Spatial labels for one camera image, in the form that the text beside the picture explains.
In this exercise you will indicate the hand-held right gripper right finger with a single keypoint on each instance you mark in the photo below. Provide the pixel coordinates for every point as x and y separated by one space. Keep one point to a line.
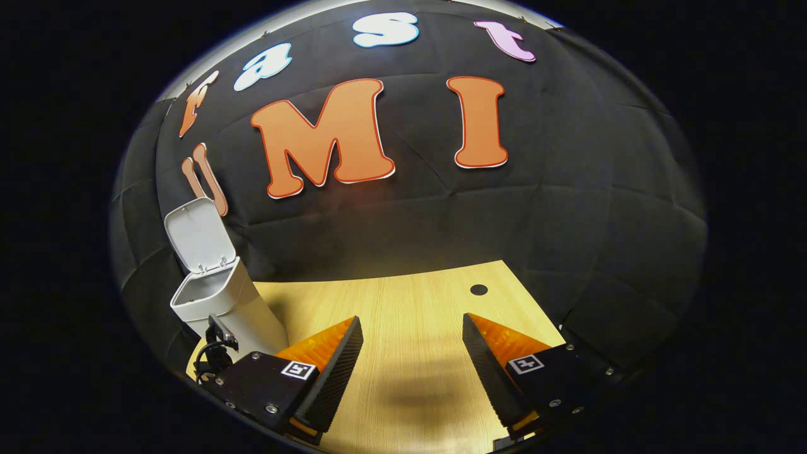
488 378

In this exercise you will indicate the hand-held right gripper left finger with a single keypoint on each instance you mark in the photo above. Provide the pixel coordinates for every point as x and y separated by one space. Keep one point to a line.
331 378

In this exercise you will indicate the white desktop garbage bin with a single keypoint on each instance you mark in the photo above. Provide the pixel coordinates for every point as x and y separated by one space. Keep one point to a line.
233 296

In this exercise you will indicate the wooden desktop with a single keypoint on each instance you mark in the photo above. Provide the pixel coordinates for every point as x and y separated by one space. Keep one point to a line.
410 328

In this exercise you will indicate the black backdrop cloth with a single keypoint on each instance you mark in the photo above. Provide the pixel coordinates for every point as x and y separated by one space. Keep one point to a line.
567 221

